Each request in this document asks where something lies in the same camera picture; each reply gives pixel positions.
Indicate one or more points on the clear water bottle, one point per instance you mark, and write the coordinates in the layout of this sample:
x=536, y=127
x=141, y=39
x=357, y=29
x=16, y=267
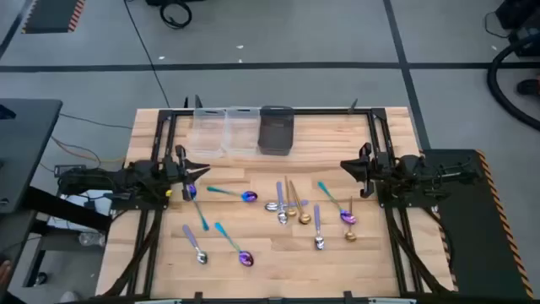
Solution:
x=90, y=239

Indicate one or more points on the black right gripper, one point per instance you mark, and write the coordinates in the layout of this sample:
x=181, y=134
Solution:
x=366, y=169

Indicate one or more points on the black equipment box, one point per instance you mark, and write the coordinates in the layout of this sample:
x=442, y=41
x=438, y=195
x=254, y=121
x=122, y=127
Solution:
x=523, y=17

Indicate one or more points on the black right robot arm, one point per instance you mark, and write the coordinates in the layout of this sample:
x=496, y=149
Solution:
x=405, y=169

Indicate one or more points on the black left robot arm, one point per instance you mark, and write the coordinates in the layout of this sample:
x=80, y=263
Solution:
x=139, y=177

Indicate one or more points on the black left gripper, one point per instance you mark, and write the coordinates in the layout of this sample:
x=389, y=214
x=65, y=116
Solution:
x=184, y=173

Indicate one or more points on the black mat hazard-striped edge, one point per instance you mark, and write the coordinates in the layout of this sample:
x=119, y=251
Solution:
x=476, y=236
x=50, y=14

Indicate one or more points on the dark purple long spoon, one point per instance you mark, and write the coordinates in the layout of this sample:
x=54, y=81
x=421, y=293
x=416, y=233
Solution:
x=249, y=196

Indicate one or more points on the black side table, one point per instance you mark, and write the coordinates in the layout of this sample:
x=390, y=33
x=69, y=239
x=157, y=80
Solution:
x=25, y=148

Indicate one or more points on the dark grey plastic bin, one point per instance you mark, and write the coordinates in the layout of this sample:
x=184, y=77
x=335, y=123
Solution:
x=275, y=131

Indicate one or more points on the white paper sheet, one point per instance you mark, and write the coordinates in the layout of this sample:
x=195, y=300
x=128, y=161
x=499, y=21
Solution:
x=99, y=202

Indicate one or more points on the small pink iridescent spoon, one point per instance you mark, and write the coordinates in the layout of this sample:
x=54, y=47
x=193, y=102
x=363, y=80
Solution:
x=198, y=211

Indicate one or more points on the black metal table frame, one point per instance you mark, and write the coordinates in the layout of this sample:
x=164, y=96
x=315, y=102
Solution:
x=329, y=112

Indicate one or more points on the red and black tool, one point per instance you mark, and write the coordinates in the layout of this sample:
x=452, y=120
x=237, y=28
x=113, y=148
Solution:
x=529, y=86

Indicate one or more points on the person's hand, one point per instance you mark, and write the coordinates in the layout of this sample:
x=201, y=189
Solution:
x=3, y=272

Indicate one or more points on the clear plastic bin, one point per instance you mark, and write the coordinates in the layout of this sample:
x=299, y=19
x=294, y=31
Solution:
x=208, y=135
x=242, y=133

